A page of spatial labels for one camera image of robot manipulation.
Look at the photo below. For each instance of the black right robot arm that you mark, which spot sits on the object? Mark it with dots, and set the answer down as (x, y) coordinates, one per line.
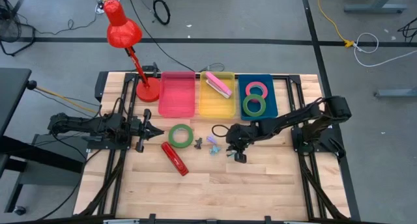
(293, 118)

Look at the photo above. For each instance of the red desk lamp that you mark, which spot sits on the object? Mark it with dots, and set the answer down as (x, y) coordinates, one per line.
(122, 32)

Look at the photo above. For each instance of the pink tape roll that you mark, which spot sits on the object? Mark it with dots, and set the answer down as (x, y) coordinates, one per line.
(257, 84)

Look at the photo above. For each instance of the light blue staple remover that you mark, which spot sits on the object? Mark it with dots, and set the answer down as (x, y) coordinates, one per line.
(215, 150)

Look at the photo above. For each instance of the grey desk foot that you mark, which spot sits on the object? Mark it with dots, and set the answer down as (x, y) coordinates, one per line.
(374, 8)
(397, 93)

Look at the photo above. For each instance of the yellow translucent plastic bin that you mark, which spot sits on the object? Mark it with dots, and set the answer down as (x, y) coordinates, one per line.
(215, 106)

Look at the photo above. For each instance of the pink translucent plastic bin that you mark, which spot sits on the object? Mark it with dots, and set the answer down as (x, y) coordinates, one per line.
(176, 93)

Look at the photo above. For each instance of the dark grey staple remover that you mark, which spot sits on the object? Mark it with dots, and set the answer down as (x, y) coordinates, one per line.
(198, 143)

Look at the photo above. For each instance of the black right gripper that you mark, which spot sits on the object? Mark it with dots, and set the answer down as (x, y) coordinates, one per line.
(242, 136)

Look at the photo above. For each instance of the yellow rod with black knob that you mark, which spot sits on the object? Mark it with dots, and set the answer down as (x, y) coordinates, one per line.
(31, 84)

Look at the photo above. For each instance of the blue plastic bin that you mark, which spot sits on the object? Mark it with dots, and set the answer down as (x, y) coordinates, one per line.
(272, 97)

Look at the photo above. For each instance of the pink stapler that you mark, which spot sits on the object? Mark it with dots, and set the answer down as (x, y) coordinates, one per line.
(218, 84)

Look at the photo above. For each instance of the red stapler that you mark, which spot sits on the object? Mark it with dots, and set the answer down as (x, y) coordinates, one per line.
(174, 158)

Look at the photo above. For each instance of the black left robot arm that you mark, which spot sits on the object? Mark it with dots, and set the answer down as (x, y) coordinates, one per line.
(81, 124)

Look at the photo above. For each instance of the green tape roll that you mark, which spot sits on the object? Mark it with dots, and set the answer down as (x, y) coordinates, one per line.
(245, 106)
(171, 136)

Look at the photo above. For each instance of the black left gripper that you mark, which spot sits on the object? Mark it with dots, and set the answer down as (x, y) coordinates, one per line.
(143, 129)

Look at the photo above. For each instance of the black side table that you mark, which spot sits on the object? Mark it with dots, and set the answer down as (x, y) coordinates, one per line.
(13, 87)

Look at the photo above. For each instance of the grey desk base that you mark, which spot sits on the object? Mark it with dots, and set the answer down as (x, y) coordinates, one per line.
(55, 176)

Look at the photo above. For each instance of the purple staple remover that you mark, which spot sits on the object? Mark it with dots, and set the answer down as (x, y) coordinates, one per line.
(212, 139)

